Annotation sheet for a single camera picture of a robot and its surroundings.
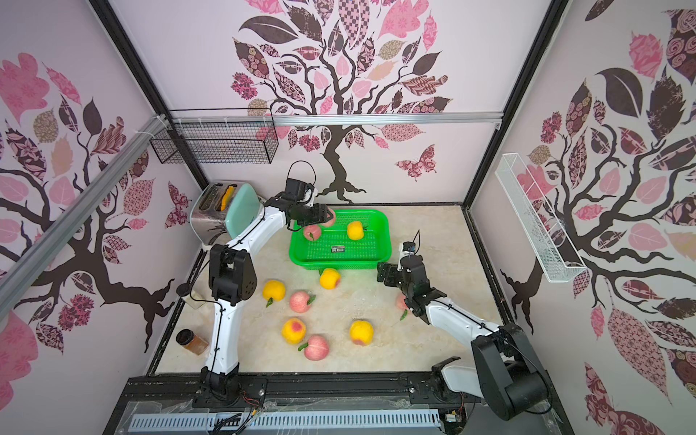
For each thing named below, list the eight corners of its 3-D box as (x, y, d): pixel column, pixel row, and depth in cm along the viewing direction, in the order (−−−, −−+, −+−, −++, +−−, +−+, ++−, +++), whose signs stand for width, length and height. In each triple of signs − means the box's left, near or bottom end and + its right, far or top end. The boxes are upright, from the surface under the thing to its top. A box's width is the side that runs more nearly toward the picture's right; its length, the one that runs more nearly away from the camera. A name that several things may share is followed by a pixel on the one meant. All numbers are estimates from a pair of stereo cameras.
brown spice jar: (190, 354, 82) (172, 344, 74) (196, 340, 85) (178, 328, 77) (204, 354, 82) (187, 344, 74) (209, 340, 85) (193, 328, 77)
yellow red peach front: (280, 338, 84) (276, 331, 80) (293, 320, 88) (290, 313, 83) (297, 349, 82) (294, 343, 78) (310, 331, 86) (307, 324, 81)
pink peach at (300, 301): (292, 314, 90) (288, 307, 85) (294, 298, 93) (291, 291, 89) (313, 314, 90) (311, 307, 85) (315, 298, 93) (313, 291, 89)
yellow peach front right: (350, 346, 84) (350, 340, 78) (350, 327, 87) (350, 320, 82) (373, 346, 84) (374, 340, 78) (372, 327, 87) (373, 320, 82)
